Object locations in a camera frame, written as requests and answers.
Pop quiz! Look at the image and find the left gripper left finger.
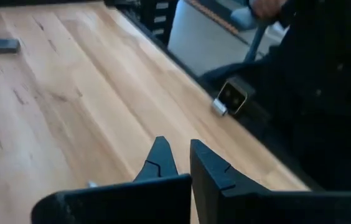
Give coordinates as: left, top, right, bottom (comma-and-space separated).
133, 136, 179, 183

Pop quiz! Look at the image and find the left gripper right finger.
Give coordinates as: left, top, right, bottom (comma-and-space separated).
190, 139, 271, 224

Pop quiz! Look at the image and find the person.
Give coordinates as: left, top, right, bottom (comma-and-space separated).
200, 0, 351, 191

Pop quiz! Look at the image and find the blue-grey pole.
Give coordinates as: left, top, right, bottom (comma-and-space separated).
243, 17, 271, 63

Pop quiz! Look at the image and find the person's hand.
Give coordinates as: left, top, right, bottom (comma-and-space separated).
251, 0, 288, 20

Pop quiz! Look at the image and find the small silver black-faced camera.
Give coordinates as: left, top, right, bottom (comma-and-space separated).
211, 77, 256, 118

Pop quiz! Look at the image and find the black aluminium table frame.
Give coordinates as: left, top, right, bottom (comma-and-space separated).
103, 0, 325, 191

